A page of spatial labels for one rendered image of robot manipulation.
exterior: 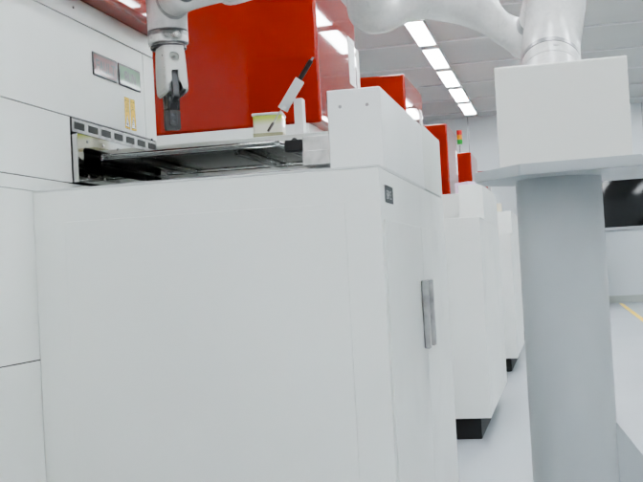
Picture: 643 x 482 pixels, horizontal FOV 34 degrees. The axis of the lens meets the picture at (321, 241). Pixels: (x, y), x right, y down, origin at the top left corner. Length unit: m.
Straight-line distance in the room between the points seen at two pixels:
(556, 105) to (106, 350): 0.91
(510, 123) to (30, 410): 0.99
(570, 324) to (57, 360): 0.92
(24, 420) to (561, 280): 0.98
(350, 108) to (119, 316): 0.54
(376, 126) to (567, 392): 0.60
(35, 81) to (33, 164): 0.15
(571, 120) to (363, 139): 0.39
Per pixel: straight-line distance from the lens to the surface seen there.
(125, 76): 2.39
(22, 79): 1.96
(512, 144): 1.97
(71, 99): 2.13
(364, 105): 1.83
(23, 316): 1.90
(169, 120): 2.22
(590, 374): 1.99
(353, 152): 1.82
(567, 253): 1.97
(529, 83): 1.98
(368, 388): 1.76
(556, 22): 2.24
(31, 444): 1.92
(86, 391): 1.91
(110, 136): 2.27
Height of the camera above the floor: 0.65
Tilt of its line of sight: 2 degrees up
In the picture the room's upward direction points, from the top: 3 degrees counter-clockwise
